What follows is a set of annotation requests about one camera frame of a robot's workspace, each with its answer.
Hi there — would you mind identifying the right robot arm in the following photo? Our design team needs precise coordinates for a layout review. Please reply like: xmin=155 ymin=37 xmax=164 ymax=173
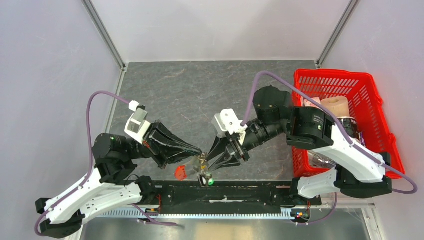
xmin=206 ymin=86 xmax=392 ymax=205

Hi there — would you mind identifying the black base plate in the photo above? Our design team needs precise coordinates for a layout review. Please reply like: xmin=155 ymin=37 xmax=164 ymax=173
xmin=139 ymin=180 xmax=322 ymax=215

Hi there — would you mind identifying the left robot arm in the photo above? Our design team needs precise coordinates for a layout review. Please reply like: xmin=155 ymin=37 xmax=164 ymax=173
xmin=34 ymin=121 xmax=202 ymax=239

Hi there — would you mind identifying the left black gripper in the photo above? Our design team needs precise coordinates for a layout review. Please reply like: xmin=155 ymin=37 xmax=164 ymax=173
xmin=125 ymin=118 xmax=204 ymax=169

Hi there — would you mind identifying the clear plastic bottle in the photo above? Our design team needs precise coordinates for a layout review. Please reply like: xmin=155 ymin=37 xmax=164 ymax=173
xmin=308 ymin=151 xmax=337 ymax=169

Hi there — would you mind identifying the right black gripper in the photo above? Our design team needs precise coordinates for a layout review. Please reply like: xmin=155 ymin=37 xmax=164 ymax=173
xmin=204 ymin=117 xmax=288 ymax=172

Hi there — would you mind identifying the aluminium frame post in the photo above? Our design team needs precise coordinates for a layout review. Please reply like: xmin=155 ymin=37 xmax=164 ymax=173
xmin=81 ymin=0 xmax=127 ymax=70
xmin=315 ymin=0 xmax=360 ymax=69

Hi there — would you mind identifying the white cable duct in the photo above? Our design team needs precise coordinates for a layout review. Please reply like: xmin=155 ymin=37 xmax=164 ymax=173
xmin=97 ymin=207 xmax=307 ymax=221

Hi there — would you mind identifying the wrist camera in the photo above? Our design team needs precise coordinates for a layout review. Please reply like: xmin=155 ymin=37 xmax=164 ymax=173
xmin=124 ymin=100 xmax=151 ymax=144
xmin=211 ymin=108 xmax=247 ymax=138

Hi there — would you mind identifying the right aluminium frame post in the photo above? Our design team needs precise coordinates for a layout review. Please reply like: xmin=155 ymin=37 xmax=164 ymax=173
xmin=315 ymin=0 xmax=360 ymax=69

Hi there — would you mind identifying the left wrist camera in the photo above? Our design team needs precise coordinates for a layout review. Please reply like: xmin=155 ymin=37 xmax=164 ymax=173
xmin=124 ymin=100 xmax=151 ymax=144

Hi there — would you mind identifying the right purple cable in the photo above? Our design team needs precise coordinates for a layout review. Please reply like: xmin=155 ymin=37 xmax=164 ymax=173
xmin=242 ymin=70 xmax=419 ymax=195

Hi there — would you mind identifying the toilet paper roll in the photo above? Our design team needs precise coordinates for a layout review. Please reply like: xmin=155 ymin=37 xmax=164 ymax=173
xmin=321 ymin=96 xmax=351 ymax=118

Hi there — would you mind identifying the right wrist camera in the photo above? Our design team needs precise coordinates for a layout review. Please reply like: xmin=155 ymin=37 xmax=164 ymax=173
xmin=211 ymin=108 xmax=247 ymax=138

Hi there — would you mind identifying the purple cable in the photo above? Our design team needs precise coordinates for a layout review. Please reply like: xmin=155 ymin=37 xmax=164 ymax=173
xmin=34 ymin=91 xmax=132 ymax=237
xmin=242 ymin=70 xmax=419 ymax=195

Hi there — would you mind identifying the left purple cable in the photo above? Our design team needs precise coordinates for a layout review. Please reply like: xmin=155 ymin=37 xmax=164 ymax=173
xmin=34 ymin=91 xmax=132 ymax=237

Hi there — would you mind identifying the red plastic basket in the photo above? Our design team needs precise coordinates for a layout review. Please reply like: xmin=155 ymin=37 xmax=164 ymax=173
xmin=293 ymin=69 xmax=405 ymax=173

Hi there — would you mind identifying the left aluminium frame post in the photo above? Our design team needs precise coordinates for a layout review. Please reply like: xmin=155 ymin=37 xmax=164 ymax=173
xmin=81 ymin=0 xmax=127 ymax=70

